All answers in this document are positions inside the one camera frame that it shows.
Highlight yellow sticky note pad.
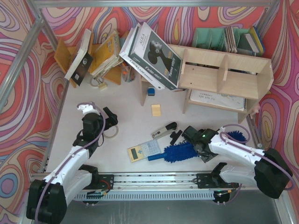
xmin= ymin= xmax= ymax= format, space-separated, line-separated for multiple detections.
xmin=151 ymin=104 xmax=161 ymax=117

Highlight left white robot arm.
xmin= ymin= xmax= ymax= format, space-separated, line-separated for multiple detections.
xmin=26 ymin=102 xmax=118 ymax=224

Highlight yellow blue calculator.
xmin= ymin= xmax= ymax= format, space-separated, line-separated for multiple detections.
xmin=128 ymin=140 xmax=161 ymax=162

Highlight black white paperback book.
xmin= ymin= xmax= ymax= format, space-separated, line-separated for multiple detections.
xmin=65 ymin=29 xmax=93 ymax=86

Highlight clear tape roll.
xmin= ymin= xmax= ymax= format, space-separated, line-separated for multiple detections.
xmin=103 ymin=125 xmax=119 ymax=139

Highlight blue microfiber duster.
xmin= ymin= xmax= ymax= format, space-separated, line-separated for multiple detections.
xmin=147 ymin=130 xmax=247 ymax=163

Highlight light wooden bookshelf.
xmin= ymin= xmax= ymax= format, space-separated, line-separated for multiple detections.
xmin=139 ymin=44 xmax=274 ymax=123

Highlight black binder clip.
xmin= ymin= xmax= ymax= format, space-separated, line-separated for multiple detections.
xmin=170 ymin=130 xmax=183 ymax=146

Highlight black white stapler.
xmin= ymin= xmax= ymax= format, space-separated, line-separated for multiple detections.
xmin=152 ymin=122 xmax=178 ymax=140

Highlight orange wooden book stand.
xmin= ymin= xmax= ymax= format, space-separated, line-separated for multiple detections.
xmin=54 ymin=29 xmax=123 ymax=87

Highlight green plastic desk organizer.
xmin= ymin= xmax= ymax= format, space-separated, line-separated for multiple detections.
xmin=192 ymin=27 xmax=259 ymax=56

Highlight pencil cup with pencils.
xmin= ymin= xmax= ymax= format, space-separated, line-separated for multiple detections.
xmin=121 ymin=65 xmax=135 ymax=83

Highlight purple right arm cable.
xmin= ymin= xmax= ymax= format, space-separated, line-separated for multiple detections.
xmin=219 ymin=124 xmax=294 ymax=191

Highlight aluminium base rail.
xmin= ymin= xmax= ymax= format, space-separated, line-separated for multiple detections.
xmin=30 ymin=171 xmax=285 ymax=189

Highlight blue grey book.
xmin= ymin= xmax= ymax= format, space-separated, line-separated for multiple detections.
xmin=245 ymin=26 xmax=265 ymax=56

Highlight black white Twins story book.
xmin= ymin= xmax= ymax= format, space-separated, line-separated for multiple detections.
xmin=128 ymin=22 xmax=183 ymax=90

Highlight yellow worn book stack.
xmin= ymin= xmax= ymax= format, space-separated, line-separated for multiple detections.
xmin=90 ymin=30 xmax=123 ymax=77

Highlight blue pencil sharpener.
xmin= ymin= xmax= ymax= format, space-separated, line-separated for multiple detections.
xmin=147 ymin=88 xmax=155 ymax=96

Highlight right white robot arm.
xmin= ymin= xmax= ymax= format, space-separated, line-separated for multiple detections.
xmin=182 ymin=126 xmax=296 ymax=199

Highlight spiral notebook with drawings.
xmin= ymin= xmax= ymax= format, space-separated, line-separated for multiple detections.
xmin=190 ymin=90 xmax=246 ymax=111

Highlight white Cioklade book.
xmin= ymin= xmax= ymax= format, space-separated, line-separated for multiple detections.
xmin=119 ymin=23 xmax=165 ymax=90

